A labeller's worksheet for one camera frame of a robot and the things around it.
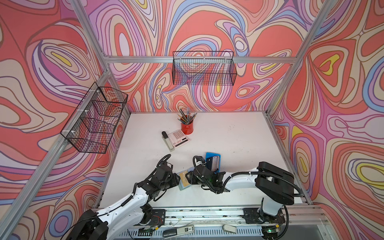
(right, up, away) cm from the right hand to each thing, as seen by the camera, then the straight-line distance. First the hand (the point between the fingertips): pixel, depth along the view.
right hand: (189, 179), depth 85 cm
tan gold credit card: (-3, 0, -1) cm, 3 cm away
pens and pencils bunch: (-2, +35, +19) cm, 40 cm away
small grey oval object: (+19, -17, -17) cm, 31 cm away
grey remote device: (-8, -17, -20) cm, 27 cm away
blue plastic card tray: (+13, +13, +8) cm, 20 cm away
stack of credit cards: (+14, +9, +3) cm, 17 cm away
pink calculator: (-8, +22, +17) cm, 29 cm away
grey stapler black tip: (-15, +20, +13) cm, 29 cm away
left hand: (-5, +1, 0) cm, 5 cm away
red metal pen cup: (-2, +29, +19) cm, 35 cm away
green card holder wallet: (-5, -3, -3) cm, 6 cm away
